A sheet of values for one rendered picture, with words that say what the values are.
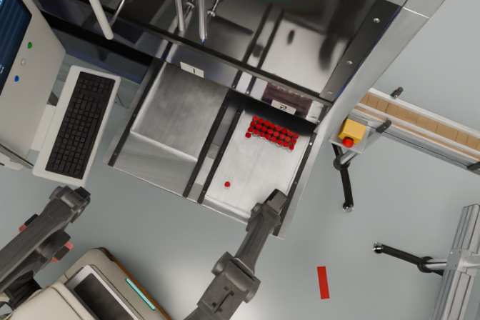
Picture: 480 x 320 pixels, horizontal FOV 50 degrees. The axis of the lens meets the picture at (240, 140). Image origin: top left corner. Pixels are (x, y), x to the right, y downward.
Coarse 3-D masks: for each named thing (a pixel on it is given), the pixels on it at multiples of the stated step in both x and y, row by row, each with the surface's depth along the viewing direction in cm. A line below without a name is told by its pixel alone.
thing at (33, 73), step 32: (0, 0) 142; (32, 0) 162; (0, 32) 147; (32, 32) 167; (0, 64) 151; (32, 64) 173; (0, 96) 157; (32, 96) 179; (0, 128) 162; (32, 128) 186; (0, 160) 171
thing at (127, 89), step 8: (64, 56) 226; (72, 56) 221; (64, 64) 238; (72, 64) 233; (80, 64) 228; (88, 64) 223; (64, 72) 252; (64, 80) 267; (128, 80) 221; (120, 88) 238; (128, 88) 232; (136, 88) 227; (120, 96) 252; (128, 96) 246; (120, 104) 267; (128, 104) 261
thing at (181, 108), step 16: (160, 80) 191; (176, 80) 191; (192, 80) 191; (208, 80) 192; (160, 96) 189; (176, 96) 189; (192, 96) 190; (208, 96) 190; (224, 96) 187; (144, 112) 187; (160, 112) 187; (176, 112) 188; (192, 112) 188; (208, 112) 188; (144, 128) 186; (160, 128) 186; (176, 128) 186; (192, 128) 187; (208, 128) 187; (160, 144) 184; (176, 144) 185; (192, 144) 185
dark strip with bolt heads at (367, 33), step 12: (384, 0) 101; (372, 12) 106; (384, 12) 104; (372, 24) 110; (384, 24) 108; (360, 36) 116; (372, 36) 114; (348, 48) 123; (360, 48) 121; (348, 60) 129; (360, 60) 126; (336, 72) 137; (348, 72) 135; (336, 84) 144; (324, 96) 155
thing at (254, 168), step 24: (240, 120) 185; (240, 144) 186; (264, 144) 186; (240, 168) 184; (264, 168) 184; (288, 168) 185; (216, 192) 181; (240, 192) 182; (264, 192) 182; (288, 192) 179
